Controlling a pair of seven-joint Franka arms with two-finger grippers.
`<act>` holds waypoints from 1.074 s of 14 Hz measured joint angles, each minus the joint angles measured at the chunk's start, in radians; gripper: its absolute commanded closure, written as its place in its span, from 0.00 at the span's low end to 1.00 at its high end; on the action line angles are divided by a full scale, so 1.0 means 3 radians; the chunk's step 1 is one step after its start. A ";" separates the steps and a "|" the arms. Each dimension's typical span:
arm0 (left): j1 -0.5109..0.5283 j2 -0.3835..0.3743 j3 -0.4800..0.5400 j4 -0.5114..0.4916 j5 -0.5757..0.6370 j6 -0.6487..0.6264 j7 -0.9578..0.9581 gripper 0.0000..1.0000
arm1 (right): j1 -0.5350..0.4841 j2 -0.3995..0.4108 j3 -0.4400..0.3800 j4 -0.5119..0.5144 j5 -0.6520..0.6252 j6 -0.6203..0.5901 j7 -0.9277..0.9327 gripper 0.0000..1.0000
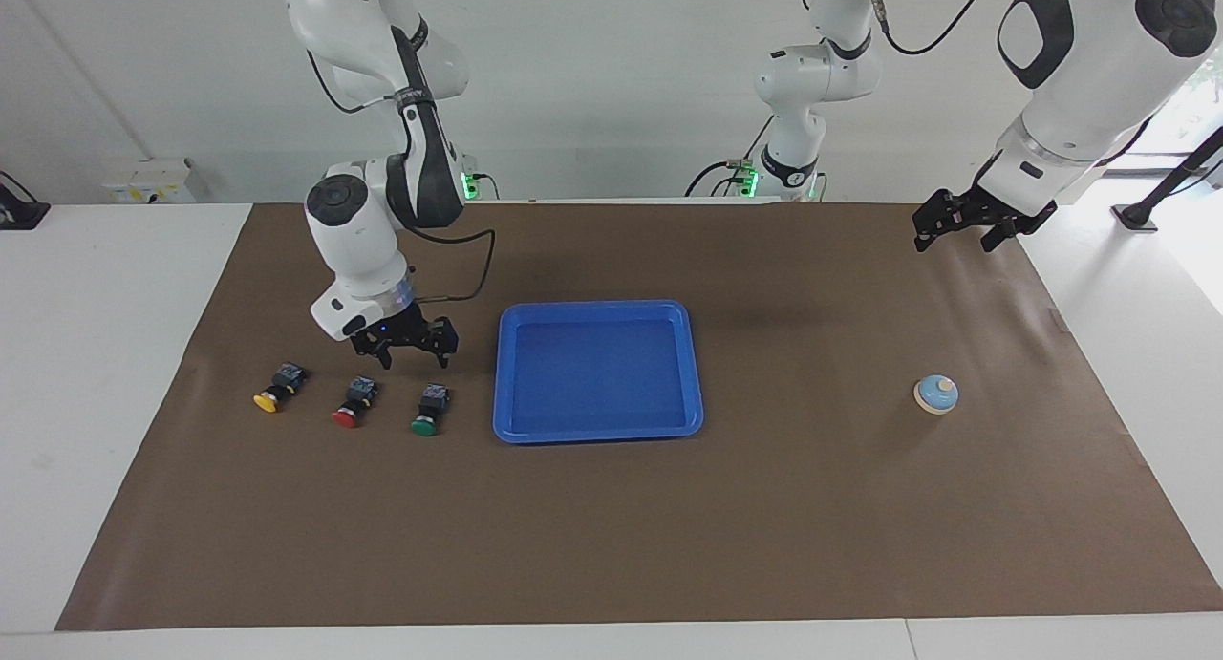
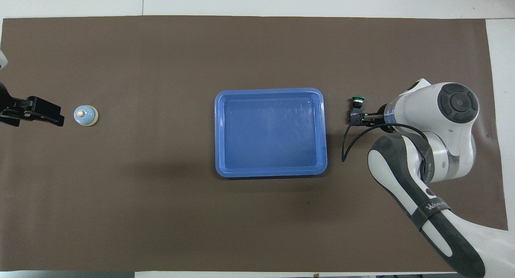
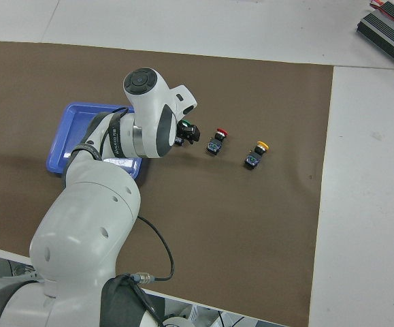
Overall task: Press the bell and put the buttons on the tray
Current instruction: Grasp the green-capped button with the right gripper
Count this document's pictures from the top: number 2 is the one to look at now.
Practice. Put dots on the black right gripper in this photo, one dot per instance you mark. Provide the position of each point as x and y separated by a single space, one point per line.
357 118

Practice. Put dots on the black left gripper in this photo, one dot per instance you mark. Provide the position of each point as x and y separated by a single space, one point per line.
40 107

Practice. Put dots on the green push button switch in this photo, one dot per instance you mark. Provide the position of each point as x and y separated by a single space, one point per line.
358 98

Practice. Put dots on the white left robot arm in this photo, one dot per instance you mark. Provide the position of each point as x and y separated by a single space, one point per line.
2 60

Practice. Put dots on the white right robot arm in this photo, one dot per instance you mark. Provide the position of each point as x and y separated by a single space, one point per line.
434 121

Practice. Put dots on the light blue desk bell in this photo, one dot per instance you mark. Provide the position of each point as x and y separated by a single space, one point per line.
85 115

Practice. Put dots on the blue plastic tray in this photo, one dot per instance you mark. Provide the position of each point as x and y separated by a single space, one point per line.
269 133

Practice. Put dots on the brown paper table mat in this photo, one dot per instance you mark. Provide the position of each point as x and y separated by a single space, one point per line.
161 209

